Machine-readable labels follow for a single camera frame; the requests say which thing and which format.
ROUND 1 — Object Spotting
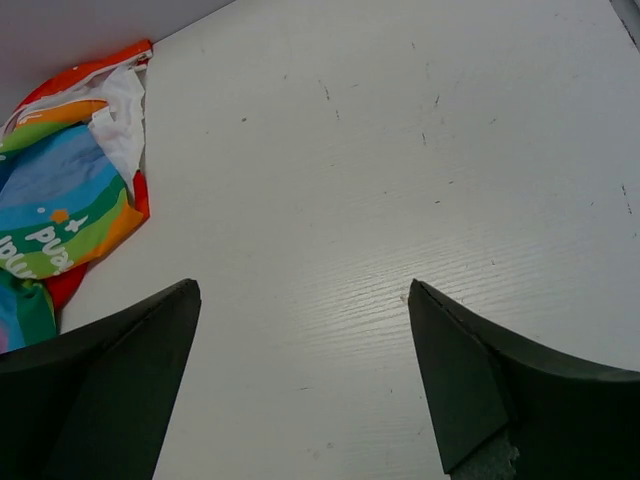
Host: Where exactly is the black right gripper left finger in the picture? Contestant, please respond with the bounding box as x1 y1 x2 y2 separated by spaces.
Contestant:
1 279 201 479

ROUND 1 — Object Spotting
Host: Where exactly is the rainbow red kids jacket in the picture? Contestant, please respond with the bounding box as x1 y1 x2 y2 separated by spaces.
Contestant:
1 39 153 352

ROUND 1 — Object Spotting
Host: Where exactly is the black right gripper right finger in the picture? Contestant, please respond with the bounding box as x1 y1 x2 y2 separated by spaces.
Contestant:
408 280 639 479

